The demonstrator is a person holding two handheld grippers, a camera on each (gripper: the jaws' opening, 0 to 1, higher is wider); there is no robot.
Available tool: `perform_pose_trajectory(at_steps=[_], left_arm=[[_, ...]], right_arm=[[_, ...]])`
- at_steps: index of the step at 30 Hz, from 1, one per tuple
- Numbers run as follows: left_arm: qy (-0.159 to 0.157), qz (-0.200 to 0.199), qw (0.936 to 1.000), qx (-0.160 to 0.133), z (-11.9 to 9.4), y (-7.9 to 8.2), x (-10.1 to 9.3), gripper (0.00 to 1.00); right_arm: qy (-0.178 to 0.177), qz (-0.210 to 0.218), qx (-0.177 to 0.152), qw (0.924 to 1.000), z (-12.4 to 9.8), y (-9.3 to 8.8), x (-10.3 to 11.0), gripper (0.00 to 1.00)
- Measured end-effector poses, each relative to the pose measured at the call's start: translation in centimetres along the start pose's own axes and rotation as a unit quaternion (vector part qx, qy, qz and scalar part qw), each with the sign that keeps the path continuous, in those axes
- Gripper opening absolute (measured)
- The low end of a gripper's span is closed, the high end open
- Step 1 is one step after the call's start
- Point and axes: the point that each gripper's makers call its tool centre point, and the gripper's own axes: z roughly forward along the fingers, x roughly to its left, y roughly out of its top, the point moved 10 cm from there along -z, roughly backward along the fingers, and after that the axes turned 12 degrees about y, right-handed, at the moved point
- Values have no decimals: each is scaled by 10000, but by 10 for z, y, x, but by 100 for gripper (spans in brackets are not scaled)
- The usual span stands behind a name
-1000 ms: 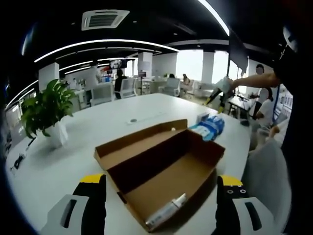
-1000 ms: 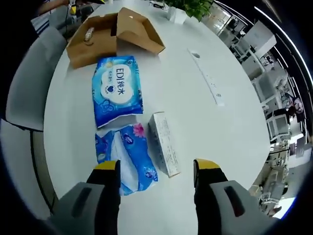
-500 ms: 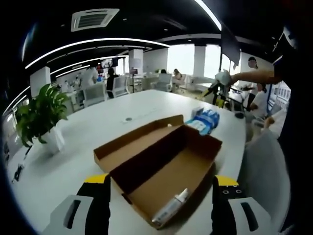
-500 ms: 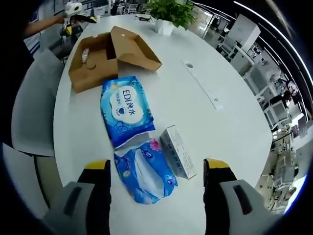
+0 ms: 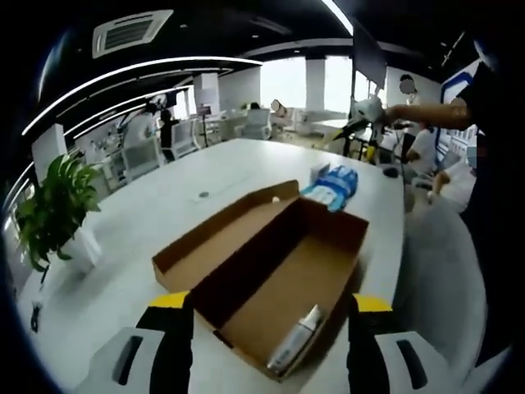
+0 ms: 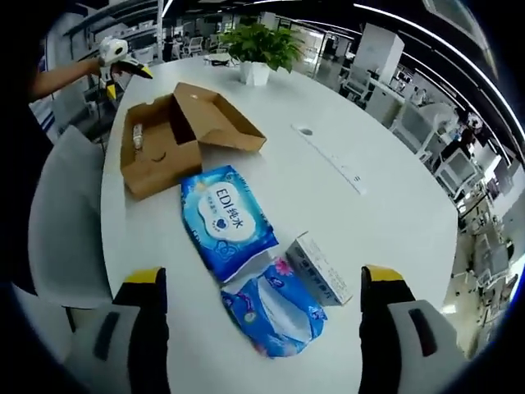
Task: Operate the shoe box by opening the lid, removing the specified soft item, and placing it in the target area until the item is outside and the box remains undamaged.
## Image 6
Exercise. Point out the green plant in white pot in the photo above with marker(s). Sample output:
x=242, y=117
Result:
x=262, y=45

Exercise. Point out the blue wet wipes pack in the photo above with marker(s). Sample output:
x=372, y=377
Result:
x=225, y=217

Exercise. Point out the grey chair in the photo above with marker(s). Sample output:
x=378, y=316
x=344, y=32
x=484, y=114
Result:
x=69, y=213

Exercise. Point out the small white carton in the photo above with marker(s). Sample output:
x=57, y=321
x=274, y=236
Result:
x=320, y=271

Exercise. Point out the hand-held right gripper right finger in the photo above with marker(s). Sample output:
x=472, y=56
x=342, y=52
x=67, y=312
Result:
x=389, y=328

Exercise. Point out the small white bottle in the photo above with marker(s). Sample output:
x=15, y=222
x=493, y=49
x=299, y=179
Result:
x=138, y=137

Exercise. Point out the blue floral tissue pack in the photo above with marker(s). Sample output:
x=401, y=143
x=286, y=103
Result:
x=270, y=316

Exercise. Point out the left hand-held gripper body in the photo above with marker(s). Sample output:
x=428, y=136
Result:
x=110, y=49

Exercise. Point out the brown cardboard shoe box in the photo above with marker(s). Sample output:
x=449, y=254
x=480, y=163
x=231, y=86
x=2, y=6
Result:
x=164, y=164

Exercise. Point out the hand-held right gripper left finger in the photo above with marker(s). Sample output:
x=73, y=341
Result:
x=135, y=328

